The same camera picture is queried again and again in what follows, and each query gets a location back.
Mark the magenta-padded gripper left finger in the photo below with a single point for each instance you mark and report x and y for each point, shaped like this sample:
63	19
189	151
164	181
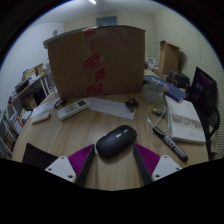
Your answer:
60	168

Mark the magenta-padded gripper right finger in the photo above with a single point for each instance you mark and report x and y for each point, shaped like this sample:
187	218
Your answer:
163	166

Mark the black computer mouse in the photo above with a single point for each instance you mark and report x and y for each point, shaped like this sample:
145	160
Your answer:
116	140

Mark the black marker pen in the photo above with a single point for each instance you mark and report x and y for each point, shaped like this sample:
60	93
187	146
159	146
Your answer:
171	144

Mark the white book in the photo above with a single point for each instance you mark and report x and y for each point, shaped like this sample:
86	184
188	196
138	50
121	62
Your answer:
185	123

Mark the small white flat box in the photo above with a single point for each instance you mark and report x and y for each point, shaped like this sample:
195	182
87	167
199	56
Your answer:
40	117

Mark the white remote control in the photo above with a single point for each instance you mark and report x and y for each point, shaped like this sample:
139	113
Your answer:
73	109

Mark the black office chair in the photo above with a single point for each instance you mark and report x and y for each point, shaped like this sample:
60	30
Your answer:
212	130

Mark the white printed paper sheet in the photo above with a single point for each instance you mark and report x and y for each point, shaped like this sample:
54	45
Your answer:
43	107

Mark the small black brown gadget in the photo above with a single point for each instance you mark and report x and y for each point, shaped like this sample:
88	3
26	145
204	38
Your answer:
132	104

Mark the blue book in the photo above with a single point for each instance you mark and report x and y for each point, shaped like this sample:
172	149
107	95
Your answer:
170	89

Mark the cluttered shelf unit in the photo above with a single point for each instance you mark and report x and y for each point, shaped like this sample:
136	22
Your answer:
20	100

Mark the black monitor screen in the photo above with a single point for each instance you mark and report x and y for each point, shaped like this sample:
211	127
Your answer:
203	90

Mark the black bag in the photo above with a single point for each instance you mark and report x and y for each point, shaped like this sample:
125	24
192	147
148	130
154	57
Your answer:
179	79

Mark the open tall cardboard box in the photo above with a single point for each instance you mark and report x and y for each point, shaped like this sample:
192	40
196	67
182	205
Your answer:
169	57

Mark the large brown cardboard box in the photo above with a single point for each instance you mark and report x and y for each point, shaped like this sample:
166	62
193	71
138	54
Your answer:
116	60

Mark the stack of papers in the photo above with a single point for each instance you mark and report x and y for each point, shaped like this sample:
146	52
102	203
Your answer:
55	38

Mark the grey door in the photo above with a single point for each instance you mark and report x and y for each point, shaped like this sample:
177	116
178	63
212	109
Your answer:
106	21

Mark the ceiling tube light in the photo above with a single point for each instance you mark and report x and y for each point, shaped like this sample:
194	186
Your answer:
92	1

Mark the round wall clock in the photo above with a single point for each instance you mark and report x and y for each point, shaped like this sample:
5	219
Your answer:
55	32

